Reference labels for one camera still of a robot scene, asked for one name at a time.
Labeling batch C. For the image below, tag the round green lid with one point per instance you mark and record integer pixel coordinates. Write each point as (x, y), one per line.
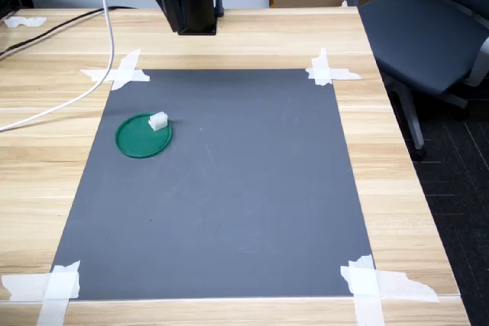
(139, 141)

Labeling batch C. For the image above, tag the dark grey mat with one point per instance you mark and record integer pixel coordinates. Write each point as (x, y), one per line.
(229, 188)

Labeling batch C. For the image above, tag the small white plastic terminal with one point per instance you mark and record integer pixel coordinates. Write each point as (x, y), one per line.
(158, 121)

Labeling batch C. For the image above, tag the grey-blue office chair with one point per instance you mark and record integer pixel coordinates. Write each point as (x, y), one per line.
(420, 36)

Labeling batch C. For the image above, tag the crumpled white tape scrap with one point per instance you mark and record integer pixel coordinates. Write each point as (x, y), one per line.
(23, 21)

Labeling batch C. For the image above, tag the white masking tape strip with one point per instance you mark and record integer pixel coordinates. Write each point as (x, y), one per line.
(321, 62)
(405, 286)
(23, 286)
(366, 307)
(57, 303)
(95, 74)
(345, 73)
(128, 66)

